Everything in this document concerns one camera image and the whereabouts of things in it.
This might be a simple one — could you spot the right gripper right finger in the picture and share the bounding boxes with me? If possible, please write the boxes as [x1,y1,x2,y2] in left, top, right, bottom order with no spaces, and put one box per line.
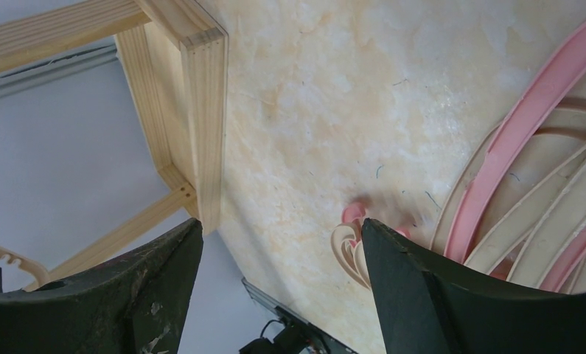
[362,218,586,353]

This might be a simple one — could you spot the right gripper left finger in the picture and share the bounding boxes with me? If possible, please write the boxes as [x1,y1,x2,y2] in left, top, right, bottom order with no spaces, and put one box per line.
[0,218,203,353]

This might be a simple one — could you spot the beige hanger with left hook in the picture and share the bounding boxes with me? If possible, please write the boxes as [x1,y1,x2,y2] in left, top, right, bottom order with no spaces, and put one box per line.
[330,220,372,291]

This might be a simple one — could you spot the black base bar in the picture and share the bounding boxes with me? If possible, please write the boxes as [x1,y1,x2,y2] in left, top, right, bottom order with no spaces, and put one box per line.
[239,279,355,354]

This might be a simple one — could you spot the beige hanger pile front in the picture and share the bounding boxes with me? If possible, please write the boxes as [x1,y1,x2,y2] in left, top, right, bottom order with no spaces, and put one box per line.
[429,97,586,296]

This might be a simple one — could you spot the wooden hanger rack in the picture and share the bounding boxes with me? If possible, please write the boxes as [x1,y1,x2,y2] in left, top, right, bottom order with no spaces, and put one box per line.
[0,1,228,281]

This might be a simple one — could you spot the pink hanger in pile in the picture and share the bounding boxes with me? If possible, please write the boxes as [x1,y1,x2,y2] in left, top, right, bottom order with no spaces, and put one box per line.
[341,10,586,293]

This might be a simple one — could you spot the aluminium rail frame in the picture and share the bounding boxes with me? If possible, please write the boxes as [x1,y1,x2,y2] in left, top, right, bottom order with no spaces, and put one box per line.
[0,44,117,99]

